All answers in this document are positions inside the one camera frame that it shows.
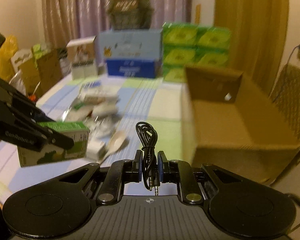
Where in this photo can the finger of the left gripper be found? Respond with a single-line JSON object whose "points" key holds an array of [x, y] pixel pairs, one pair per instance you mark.
{"points": [[17, 111], [29, 135]]}

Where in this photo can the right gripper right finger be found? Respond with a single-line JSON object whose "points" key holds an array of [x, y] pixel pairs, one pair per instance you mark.
{"points": [[181, 174]]}

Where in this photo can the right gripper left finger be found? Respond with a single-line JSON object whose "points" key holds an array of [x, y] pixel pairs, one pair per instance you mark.
{"points": [[120, 173]]}

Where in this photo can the white plastic spoon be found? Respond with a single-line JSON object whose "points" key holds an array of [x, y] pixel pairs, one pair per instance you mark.
{"points": [[115, 144]]}

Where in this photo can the white parrot ointment box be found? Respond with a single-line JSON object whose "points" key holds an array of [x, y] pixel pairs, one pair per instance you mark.
{"points": [[96, 149]]}

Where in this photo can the green white medicine box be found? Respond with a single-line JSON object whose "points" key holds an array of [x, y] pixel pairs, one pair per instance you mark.
{"points": [[51, 153]]}

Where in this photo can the silver green leaf pouch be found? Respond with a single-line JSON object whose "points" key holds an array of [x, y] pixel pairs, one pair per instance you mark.
{"points": [[77, 112]]}

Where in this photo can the white Mecobalamin tablet box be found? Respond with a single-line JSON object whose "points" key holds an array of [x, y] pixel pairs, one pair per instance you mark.
{"points": [[96, 97]]}

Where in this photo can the bagged metal hook rack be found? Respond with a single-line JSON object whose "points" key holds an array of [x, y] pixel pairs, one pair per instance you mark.
{"points": [[100, 127]]}

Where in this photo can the white wall plug adapter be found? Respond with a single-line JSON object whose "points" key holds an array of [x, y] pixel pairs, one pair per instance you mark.
{"points": [[104, 109]]}

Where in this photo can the blue floss pick box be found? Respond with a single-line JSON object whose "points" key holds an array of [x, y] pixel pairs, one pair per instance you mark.
{"points": [[88, 86]]}

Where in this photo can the yellow plastic bag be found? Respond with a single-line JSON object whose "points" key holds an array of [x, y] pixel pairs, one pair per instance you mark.
{"points": [[7, 51]]}

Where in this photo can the brown cardboard boxes stack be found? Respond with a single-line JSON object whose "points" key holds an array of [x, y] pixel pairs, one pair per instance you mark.
{"points": [[36, 71]]}

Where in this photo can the large open cardboard box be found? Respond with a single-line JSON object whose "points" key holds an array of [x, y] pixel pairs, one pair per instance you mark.
{"points": [[228, 121]]}

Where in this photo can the purple curtain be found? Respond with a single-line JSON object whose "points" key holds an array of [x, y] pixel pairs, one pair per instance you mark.
{"points": [[65, 20]]}

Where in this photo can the white humidifier product box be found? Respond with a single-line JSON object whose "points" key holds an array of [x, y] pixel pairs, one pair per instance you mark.
{"points": [[82, 57]]}

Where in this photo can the dark blue milk carton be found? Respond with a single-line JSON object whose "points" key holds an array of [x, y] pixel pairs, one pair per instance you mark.
{"points": [[133, 68]]}

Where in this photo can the light blue milk carton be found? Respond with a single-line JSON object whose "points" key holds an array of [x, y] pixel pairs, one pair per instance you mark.
{"points": [[130, 44]]}

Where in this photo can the green tissue pack stack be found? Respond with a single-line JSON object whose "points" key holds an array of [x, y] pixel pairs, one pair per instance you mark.
{"points": [[184, 44]]}

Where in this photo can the black food container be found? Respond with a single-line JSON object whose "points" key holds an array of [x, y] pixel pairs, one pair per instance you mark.
{"points": [[130, 14]]}

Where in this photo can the quilted beige chair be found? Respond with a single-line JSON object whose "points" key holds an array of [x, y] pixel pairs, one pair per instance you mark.
{"points": [[286, 97]]}

